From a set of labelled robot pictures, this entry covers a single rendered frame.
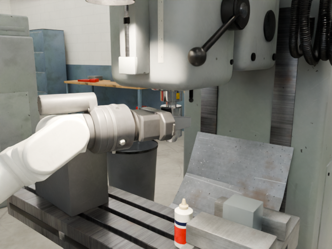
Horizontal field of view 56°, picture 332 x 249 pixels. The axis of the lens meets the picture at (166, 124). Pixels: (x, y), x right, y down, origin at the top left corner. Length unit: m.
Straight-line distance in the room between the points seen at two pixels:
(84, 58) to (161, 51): 7.20
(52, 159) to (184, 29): 0.30
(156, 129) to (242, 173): 0.44
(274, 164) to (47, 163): 0.65
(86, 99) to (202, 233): 0.32
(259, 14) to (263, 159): 0.43
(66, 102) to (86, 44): 7.10
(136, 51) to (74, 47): 7.47
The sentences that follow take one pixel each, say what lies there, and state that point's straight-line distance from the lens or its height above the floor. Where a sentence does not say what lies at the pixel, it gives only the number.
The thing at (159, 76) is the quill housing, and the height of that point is 1.34.
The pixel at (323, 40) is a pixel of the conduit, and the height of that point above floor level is 1.40.
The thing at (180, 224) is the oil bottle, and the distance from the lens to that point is 0.70.
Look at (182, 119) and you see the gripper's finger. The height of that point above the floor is 1.24.
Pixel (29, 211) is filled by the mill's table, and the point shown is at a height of 0.93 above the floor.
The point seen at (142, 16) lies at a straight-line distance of 0.56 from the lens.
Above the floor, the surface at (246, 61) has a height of 1.36.
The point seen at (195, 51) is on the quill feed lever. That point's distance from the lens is 0.48.
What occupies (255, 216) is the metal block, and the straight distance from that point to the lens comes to 0.61.
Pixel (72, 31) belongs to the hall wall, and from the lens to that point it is 8.06.
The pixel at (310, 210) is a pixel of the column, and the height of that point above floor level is 0.94.
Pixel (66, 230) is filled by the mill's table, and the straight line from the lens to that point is 0.86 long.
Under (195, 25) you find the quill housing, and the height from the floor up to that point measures 1.42.
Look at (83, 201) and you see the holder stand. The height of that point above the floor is 0.99.
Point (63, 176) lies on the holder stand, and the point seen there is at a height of 1.07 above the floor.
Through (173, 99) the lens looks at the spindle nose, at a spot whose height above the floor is 1.29.
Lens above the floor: 1.37
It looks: 12 degrees down
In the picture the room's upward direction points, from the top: straight up
